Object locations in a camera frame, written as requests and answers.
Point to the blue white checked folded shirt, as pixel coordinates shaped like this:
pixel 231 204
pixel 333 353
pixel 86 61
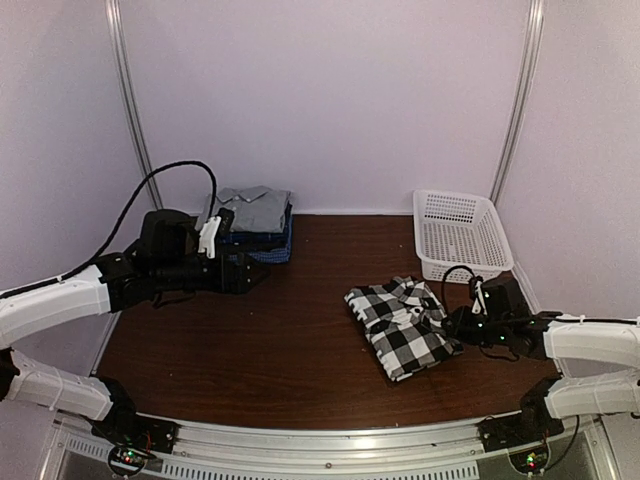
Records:
pixel 272 257

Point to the right aluminium frame post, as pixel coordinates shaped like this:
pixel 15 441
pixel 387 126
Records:
pixel 528 66

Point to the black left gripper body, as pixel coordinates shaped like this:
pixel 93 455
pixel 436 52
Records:
pixel 172 276

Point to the left circuit board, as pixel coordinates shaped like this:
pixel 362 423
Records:
pixel 125 461

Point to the left aluminium frame post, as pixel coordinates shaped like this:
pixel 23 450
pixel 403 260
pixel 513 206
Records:
pixel 126 85

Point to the white plastic laundry basket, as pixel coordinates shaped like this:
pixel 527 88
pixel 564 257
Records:
pixel 453 229

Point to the aluminium front rail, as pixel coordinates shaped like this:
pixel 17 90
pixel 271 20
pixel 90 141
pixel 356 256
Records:
pixel 450 450

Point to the aluminium frame post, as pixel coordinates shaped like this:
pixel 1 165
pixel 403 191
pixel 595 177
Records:
pixel 528 66
pixel 126 85

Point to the grey folded shirt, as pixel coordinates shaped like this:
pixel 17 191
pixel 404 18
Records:
pixel 257 209

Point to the black white plaid shirt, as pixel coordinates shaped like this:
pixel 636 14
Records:
pixel 402 321

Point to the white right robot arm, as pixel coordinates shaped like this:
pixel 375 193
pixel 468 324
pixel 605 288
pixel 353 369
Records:
pixel 596 360

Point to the circuit board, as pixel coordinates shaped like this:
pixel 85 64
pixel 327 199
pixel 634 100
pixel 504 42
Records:
pixel 529 461
pixel 125 461

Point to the right circuit board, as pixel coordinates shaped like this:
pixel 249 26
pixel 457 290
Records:
pixel 529 461

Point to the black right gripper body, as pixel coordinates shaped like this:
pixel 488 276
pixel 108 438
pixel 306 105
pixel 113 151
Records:
pixel 493 332

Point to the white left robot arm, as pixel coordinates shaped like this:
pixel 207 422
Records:
pixel 52 330

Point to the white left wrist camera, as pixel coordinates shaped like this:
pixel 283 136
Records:
pixel 207 237

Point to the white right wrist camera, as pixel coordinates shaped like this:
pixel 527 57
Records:
pixel 477 296

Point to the dark folded shirt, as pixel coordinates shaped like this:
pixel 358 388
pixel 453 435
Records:
pixel 270 246

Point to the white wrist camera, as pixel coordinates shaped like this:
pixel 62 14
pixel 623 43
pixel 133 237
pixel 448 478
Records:
pixel 477 296
pixel 207 237

